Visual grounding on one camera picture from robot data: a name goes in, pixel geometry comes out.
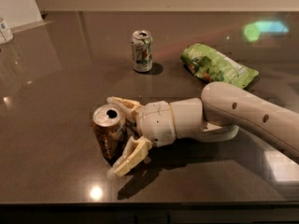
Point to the green chip bag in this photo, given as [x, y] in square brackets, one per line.
[210, 65]

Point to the white green soda can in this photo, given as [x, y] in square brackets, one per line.
[142, 51]

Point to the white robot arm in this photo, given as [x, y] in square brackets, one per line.
[217, 115]

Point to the white container at left edge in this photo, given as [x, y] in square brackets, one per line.
[5, 32]

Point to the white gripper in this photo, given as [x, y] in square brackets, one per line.
[155, 122]

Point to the brown soda can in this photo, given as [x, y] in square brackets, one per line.
[109, 125]

